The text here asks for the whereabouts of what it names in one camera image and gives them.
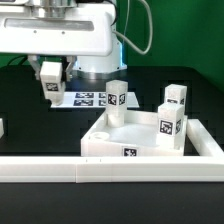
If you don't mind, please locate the white marker base plate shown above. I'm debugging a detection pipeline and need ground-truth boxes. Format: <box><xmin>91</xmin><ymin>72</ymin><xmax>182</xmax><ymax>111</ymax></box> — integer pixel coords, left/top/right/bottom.
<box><xmin>52</xmin><ymin>92</ymin><xmax>139</xmax><ymax>108</ymax></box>

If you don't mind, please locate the white L-shaped fence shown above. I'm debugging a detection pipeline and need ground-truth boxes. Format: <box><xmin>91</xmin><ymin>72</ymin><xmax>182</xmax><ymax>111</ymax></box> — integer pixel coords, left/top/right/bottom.
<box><xmin>0</xmin><ymin>119</ymin><xmax>224</xmax><ymax>183</ymax></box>

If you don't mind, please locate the white part at left edge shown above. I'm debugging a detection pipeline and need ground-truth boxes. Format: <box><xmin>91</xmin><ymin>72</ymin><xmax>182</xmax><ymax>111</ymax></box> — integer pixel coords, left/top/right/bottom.
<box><xmin>0</xmin><ymin>118</ymin><xmax>4</xmax><ymax>139</ymax></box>

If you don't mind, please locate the white square tabletop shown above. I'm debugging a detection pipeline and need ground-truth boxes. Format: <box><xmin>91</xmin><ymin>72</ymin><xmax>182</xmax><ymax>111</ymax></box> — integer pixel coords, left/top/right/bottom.
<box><xmin>81</xmin><ymin>110</ymin><xmax>187</xmax><ymax>157</ymax></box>

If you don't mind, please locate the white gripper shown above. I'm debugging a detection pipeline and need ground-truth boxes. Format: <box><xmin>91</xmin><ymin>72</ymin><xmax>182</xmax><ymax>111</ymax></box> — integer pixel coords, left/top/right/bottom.
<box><xmin>0</xmin><ymin>5</ymin><xmax>113</xmax><ymax>81</ymax></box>

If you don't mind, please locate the black cable bundle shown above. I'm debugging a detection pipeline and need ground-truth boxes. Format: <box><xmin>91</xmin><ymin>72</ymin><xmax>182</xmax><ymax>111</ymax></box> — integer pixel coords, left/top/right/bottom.
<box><xmin>7</xmin><ymin>54</ymin><xmax>29</xmax><ymax>66</ymax></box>

